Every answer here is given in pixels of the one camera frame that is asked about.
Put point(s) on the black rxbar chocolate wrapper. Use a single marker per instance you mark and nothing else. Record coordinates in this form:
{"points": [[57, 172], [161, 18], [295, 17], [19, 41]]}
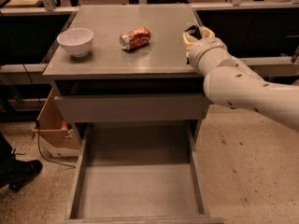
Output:
{"points": [[193, 33]]}

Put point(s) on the open grey middle drawer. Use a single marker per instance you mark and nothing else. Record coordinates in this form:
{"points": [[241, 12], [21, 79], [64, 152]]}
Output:
{"points": [[143, 174]]}

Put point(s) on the cardboard box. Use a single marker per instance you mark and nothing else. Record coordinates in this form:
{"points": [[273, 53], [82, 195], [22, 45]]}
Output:
{"points": [[58, 135]]}

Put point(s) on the white ceramic bowl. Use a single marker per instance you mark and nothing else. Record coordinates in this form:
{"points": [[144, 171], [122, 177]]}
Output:
{"points": [[77, 41]]}

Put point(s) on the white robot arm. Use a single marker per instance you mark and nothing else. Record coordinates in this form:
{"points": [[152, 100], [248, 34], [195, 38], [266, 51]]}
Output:
{"points": [[229, 82]]}

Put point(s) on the black shoe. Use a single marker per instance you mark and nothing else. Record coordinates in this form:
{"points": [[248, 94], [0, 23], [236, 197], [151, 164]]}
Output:
{"points": [[14, 173]]}

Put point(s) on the crushed orange soda can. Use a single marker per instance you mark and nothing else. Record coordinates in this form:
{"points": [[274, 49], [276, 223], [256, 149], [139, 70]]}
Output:
{"points": [[135, 38]]}

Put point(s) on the grey drawer cabinet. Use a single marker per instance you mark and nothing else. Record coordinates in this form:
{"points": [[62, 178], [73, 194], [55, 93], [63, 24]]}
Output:
{"points": [[154, 69]]}

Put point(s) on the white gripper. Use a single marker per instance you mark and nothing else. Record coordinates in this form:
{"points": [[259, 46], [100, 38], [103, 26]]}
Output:
{"points": [[205, 46]]}

